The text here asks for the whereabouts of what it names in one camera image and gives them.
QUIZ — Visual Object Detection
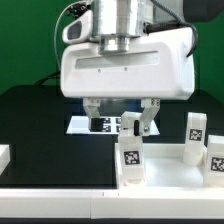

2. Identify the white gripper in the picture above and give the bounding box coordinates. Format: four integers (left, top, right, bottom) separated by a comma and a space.
60, 28, 195, 136

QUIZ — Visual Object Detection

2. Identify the white square tabletop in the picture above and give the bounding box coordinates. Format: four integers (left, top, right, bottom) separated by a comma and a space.
115, 143, 216, 189

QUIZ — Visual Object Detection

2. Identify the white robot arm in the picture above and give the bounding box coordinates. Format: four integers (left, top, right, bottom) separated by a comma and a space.
60, 0, 224, 135

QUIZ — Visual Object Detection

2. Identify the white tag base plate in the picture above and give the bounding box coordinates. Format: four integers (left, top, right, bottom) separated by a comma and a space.
65, 116, 161, 136

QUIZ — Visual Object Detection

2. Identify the black cables bundle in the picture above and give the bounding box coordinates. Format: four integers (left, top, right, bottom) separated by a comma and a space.
34, 70, 62, 87

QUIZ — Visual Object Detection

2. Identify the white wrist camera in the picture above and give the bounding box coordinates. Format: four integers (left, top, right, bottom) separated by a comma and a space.
62, 10, 93, 44

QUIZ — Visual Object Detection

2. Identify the grey cable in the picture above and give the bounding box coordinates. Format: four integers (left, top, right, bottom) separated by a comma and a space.
53, 0, 87, 73

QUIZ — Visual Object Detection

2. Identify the white obstacle fence rail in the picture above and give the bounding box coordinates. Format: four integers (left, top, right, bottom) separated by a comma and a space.
0, 144, 224, 220

